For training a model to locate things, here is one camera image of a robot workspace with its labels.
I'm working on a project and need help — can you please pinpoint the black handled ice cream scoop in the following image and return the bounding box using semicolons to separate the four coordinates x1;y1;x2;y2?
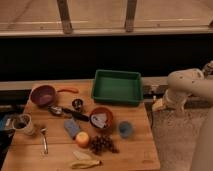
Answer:
48;105;89;122

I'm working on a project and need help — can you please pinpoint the orange carrot toy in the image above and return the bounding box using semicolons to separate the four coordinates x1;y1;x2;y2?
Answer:
56;88;79;94

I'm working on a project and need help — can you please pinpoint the yellow banana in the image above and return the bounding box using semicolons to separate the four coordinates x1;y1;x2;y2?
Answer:
70;151;102;169

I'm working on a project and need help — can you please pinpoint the wooden table board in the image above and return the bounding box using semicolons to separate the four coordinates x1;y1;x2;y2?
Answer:
1;79;161;171

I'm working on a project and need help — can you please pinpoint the orange bowl with white item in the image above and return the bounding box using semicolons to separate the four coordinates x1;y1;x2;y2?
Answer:
89;107;113;131

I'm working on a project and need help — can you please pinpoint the blue sponge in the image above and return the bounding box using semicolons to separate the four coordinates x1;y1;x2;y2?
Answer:
64;119;81;139

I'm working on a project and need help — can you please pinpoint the green plastic tray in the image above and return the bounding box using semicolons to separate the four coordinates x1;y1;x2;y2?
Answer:
91;69;143;106

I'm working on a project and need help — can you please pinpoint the bunch of dark grapes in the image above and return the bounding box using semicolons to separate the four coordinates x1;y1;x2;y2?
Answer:
89;135;119;155

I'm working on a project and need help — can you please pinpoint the blue plastic cup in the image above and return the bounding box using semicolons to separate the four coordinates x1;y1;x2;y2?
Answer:
118;121;133;138

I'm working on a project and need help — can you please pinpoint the small metal cup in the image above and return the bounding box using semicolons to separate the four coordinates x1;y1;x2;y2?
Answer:
72;99;83;112

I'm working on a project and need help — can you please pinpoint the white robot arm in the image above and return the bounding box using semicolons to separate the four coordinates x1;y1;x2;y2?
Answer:
152;60;213;171

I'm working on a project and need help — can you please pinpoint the purple bowl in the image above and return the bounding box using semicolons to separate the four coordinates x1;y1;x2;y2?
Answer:
30;85;56;107

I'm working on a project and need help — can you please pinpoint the orange fruit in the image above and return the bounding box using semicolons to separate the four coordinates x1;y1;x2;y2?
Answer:
75;131;90;148

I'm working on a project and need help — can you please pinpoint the white mug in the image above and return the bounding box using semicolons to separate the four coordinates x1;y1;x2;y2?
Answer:
12;114;35;136

